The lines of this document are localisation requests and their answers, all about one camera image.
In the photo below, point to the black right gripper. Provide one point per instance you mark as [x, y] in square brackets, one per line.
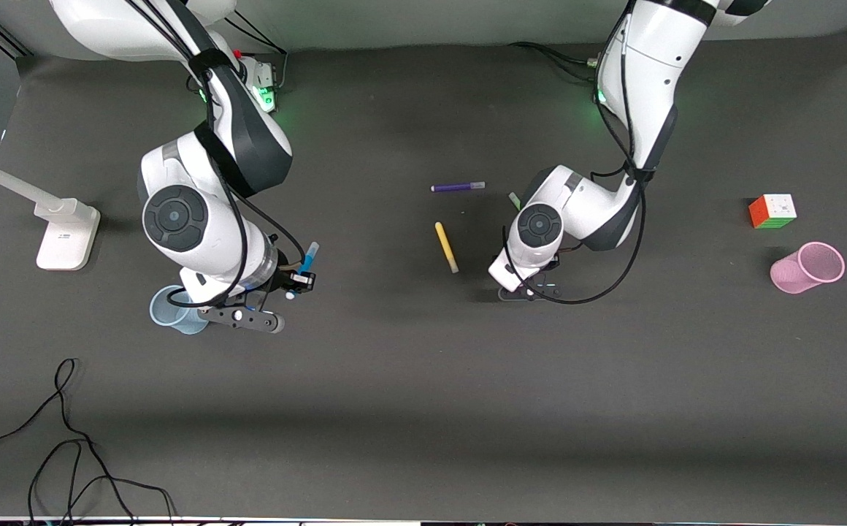
[288, 278]

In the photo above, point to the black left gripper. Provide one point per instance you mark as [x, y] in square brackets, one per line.
[552, 264]

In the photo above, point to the blue marker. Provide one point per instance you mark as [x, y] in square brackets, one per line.
[312, 256]

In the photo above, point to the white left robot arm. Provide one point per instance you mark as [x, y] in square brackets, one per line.
[650, 58]

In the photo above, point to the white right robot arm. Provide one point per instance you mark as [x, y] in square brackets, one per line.
[175, 219]

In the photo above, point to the green marker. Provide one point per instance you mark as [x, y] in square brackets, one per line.
[514, 199]

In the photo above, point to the yellow marker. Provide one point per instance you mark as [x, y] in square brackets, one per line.
[446, 247]

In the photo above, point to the purple marker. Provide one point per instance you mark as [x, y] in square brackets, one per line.
[457, 187]

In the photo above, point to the translucent blue plastic cup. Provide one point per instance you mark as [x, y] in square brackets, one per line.
[164, 310]

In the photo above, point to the colourful puzzle cube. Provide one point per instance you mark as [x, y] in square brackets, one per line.
[772, 212]

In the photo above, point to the white stand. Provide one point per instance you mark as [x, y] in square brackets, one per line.
[66, 237]

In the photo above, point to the translucent pink plastic cup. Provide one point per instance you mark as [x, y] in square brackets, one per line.
[803, 274]

